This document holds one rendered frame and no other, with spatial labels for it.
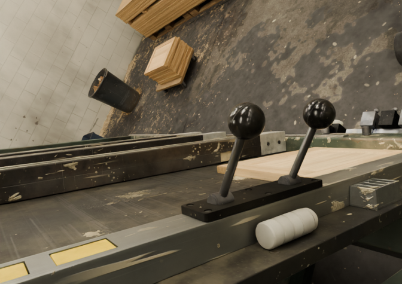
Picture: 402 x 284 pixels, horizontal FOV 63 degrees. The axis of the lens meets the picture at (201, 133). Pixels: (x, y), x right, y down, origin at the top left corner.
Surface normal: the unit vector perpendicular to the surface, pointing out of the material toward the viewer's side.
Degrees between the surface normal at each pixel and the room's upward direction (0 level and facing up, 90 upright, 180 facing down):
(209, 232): 90
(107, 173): 90
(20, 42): 90
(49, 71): 90
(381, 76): 0
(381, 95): 0
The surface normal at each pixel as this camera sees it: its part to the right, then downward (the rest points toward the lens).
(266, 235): -0.81, 0.09
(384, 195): 0.58, -0.03
